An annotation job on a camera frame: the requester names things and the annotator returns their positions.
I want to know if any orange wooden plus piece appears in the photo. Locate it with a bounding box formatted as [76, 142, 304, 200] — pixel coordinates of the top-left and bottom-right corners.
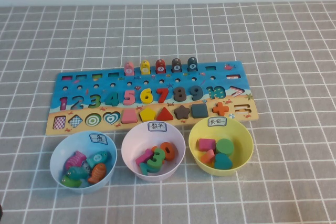
[212, 102, 229, 116]

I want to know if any red wooden triangle piece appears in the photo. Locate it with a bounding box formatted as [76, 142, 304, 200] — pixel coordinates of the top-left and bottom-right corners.
[156, 106, 174, 121]

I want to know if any brown wooden star piece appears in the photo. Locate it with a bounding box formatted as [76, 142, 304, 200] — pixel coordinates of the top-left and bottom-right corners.
[174, 104, 191, 120]

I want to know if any yellow wooden pentagon piece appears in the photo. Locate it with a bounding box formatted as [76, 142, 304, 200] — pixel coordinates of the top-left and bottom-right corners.
[139, 108, 156, 123]

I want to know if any paper label on pink bowl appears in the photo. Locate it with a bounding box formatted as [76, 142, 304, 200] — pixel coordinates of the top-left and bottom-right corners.
[148, 121, 168, 132]

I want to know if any slate wooden square piece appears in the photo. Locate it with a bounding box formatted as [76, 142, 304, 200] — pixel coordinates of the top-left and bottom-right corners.
[191, 103, 209, 119]

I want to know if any pink wooden trapezoid piece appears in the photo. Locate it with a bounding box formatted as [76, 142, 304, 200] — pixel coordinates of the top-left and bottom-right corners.
[121, 108, 139, 124]

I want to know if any paper label on yellow bowl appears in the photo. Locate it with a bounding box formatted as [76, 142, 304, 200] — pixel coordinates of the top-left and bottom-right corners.
[207, 118, 227, 127]

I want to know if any light pink plastic bowl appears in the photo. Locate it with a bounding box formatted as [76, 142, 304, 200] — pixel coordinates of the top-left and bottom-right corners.
[121, 121, 186, 182]

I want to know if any orange wooden number piece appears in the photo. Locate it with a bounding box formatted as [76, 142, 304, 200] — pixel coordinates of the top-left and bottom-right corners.
[159, 142, 179, 161]

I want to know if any magenta wooden rectangle piece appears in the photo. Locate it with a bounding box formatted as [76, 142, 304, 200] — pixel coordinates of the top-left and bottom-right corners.
[198, 138, 217, 153]

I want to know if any colourful wooden number puzzle board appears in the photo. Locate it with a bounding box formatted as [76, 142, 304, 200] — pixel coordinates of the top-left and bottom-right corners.
[45, 60, 259, 137]

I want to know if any orange wooden diamond piece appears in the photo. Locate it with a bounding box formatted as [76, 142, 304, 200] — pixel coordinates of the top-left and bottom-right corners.
[200, 149, 216, 168]

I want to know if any green wooden circle piece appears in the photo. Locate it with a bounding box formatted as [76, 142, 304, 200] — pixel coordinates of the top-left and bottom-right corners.
[215, 138, 235, 157]

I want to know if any teal wooden number piece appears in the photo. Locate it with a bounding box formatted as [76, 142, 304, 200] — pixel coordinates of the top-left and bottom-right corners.
[139, 162, 155, 176]

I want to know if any paper label on blue bowl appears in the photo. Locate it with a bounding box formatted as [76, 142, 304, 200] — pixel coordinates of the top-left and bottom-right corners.
[89, 133, 108, 146]

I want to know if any teal wooden heart piece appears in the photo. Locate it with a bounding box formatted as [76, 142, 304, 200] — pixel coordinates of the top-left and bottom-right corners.
[214, 153, 234, 170]

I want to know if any yellow plastic bowl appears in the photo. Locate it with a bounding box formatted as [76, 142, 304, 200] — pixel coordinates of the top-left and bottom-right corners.
[188, 117, 254, 177]

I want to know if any light blue plastic bowl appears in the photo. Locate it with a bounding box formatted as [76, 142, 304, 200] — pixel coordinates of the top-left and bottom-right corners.
[49, 130, 118, 195]

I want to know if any red wooden number seven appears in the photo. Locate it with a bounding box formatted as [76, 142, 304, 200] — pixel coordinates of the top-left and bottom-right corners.
[156, 87, 170, 103]

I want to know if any brown wooden number eight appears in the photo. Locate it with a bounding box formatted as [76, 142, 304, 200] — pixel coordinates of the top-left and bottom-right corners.
[173, 87, 186, 102]

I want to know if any yellow wooden number six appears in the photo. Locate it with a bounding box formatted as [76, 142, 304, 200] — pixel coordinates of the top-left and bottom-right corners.
[140, 88, 154, 104]

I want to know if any red wooden fish seven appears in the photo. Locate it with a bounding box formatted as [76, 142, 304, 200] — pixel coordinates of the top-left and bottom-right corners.
[155, 59, 166, 74]

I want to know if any brown wooden fish eight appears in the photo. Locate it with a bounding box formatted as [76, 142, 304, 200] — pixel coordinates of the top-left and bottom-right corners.
[171, 58, 183, 73]

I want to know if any slate wooden number nine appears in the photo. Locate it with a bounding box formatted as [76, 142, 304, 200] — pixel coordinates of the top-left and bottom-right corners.
[189, 85, 204, 101]

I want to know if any yellow wooden fish six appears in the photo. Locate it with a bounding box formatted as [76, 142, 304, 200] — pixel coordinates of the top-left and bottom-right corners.
[140, 60, 151, 75]

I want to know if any pink wooden number five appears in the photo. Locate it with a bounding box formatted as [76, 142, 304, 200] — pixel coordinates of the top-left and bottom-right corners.
[122, 89, 137, 106]

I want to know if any slate wooden fish nine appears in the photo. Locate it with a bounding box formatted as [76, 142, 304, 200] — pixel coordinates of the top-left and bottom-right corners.
[187, 57, 198, 72]

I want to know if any pink wooden fish five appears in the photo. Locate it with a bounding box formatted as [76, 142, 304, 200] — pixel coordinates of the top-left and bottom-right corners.
[123, 61, 135, 77]

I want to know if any grey white grid tablecloth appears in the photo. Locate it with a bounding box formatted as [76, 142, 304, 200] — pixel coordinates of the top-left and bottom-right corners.
[0, 2, 336, 224]

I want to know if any magenta wooden number one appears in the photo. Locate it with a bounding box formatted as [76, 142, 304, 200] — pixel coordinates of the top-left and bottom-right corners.
[135, 148, 154, 166]

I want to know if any green wooden number three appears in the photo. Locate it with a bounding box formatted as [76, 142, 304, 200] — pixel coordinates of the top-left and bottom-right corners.
[146, 146, 166, 174]

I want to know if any light teal wooden fish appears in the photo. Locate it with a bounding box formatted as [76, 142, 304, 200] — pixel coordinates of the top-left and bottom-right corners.
[86, 150, 111, 168]

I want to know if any orange wooden fish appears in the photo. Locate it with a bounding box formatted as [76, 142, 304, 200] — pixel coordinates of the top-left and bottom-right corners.
[87, 163, 108, 185]

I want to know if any magenta wooden fish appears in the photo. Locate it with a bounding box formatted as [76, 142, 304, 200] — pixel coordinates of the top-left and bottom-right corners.
[65, 150, 87, 170]

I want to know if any dark teal wooden fish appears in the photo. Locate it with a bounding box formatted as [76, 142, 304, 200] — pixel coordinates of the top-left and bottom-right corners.
[65, 166, 91, 180]

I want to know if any green wooden fish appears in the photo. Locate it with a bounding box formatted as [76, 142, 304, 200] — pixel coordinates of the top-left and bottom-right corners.
[61, 175, 82, 188]

